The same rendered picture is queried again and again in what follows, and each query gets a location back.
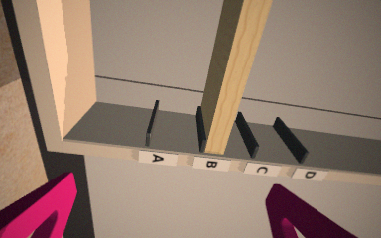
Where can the light wooden plank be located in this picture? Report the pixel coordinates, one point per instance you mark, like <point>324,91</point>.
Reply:
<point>239,31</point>

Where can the grey wall-mounted rack frame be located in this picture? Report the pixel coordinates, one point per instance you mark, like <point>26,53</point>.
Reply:
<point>56,38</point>

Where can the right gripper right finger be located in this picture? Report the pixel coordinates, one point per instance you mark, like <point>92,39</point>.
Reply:
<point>286,210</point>

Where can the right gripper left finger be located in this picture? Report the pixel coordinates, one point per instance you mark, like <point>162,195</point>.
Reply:
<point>44,211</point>

